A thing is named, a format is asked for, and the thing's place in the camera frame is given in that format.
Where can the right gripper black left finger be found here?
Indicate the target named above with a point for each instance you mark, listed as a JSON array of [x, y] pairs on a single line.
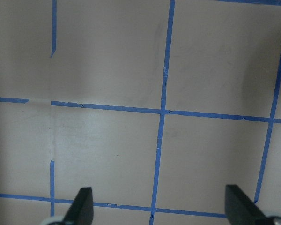
[[81, 211]]

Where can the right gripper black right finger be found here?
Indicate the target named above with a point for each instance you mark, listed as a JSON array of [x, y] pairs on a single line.
[[240, 210]]

